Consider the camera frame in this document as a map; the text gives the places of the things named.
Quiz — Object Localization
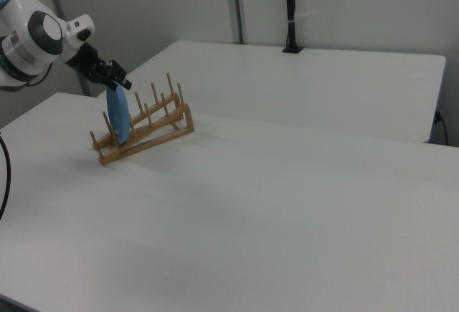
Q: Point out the blue plate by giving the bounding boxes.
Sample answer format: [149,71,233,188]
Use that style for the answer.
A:
[105,85,131,146]

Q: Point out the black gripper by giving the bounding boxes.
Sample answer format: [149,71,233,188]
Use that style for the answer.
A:
[65,42,133,91]

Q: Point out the black camera pole with base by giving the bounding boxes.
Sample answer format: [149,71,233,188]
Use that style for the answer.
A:
[282,0,304,55]

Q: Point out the wooden plate rack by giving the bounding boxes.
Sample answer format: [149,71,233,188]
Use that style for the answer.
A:
[89,72,196,166]

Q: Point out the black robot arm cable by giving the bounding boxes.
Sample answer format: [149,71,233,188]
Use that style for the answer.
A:
[0,61,53,93]

